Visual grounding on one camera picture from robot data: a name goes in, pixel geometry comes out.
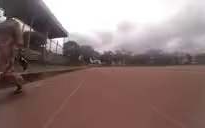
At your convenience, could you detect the person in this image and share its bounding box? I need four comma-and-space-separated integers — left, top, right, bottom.
0, 17, 26, 106
17, 49, 30, 73

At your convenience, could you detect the roofed grandstand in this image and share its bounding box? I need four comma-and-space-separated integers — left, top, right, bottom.
0, 0, 70, 66

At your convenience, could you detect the row of trees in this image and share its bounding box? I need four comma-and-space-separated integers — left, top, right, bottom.
62, 40, 205, 66

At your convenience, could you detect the red running track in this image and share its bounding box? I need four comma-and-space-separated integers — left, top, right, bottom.
0, 64, 205, 128

